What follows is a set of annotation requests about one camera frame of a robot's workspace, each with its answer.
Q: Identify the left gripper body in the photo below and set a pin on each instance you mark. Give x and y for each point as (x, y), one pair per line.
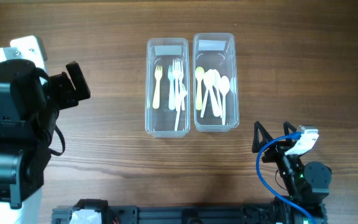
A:
(66, 90)

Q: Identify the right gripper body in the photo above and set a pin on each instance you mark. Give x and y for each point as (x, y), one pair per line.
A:
(274, 151)

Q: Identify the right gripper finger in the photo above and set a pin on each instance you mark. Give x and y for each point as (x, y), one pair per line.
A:
(289, 130)
(261, 137)

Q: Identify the white spoon container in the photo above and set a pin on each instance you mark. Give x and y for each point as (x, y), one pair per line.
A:
(224, 88)

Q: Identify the white spoon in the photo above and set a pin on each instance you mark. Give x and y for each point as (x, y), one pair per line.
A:
(204, 103)
(209, 81)
(216, 85)

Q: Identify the yellow plastic fork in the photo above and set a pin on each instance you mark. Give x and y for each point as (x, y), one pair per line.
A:
(158, 75)

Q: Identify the white fork wide handle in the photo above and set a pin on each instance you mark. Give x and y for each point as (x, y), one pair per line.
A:
(171, 97)

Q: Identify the yellow plastic spoon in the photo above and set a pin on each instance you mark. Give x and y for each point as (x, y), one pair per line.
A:
(199, 74)

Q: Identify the white fork slim handle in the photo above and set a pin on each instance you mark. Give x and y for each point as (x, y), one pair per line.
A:
(176, 74)

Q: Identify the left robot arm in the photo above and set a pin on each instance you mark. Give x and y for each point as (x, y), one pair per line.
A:
(24, 154)

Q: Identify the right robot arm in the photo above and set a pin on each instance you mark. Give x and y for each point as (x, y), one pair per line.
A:
(307, 185)

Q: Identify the left clear plastic container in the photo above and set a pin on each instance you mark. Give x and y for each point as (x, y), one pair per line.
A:
(160, 123)

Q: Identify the clear plastic container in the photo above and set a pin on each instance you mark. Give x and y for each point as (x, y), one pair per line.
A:
(160, 123)
(216, 51)

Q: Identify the right clear plastic container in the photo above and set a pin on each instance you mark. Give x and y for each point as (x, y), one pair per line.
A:
(216, 51)

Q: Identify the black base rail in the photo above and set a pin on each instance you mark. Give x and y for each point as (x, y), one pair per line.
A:
(98, 211)

